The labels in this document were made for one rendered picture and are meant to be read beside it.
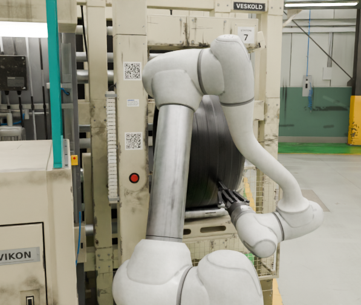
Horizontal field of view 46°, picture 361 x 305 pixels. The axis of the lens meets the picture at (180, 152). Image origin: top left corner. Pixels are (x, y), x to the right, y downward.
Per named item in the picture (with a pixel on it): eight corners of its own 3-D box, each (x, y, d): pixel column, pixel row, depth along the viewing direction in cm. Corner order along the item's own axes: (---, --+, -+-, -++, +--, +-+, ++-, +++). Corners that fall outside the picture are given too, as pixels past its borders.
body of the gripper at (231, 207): (253, 204, 151) (243, 192, 159) (231, 206, 149) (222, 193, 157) (251, 223, 154) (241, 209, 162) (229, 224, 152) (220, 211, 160)
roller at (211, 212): (155, 220, 183) (158, 222, 179) (155, 210, 183) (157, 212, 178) (231, 214, 192) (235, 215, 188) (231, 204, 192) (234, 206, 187)
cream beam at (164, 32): (139, 45, 199) (139, 13, 196) (132, 49, 222) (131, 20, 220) (258, 48, 214) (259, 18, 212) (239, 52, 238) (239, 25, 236)
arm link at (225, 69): (260, 89, 125) (216, 92, 131) (253, 27, 118) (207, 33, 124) (250, 104, 115) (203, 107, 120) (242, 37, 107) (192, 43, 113)
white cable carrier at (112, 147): (109, 203, 181) (106, 91, 174) (108, 200, 186) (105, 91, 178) (120, 203, 182) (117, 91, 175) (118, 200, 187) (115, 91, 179)
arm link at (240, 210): (236, 213, 144) (230, 204, 149) (233, 235, 147) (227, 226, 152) (261, 211, 146) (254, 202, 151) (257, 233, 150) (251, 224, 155)
